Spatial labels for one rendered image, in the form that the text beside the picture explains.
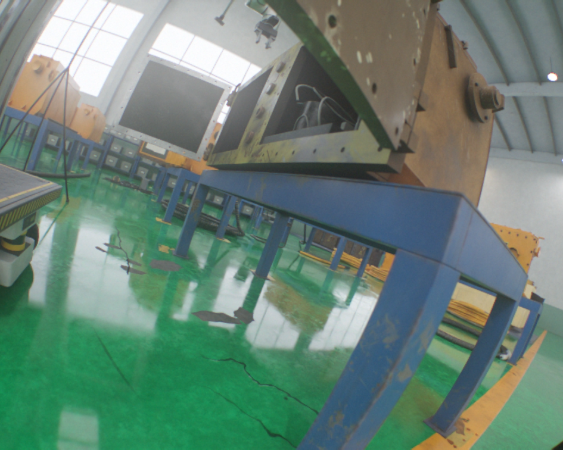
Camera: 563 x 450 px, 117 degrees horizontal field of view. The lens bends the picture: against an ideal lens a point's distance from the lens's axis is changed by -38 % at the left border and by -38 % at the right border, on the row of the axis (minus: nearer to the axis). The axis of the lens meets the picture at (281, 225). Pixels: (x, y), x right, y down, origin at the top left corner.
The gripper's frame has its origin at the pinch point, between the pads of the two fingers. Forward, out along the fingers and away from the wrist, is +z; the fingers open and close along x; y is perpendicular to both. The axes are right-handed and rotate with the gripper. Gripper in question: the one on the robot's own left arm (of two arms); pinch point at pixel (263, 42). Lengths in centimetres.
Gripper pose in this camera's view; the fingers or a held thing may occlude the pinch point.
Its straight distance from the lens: 166.8
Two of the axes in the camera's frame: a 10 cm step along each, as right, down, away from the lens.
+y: -6.2, 0.0, 7.9
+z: -1.4, 9.8, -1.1
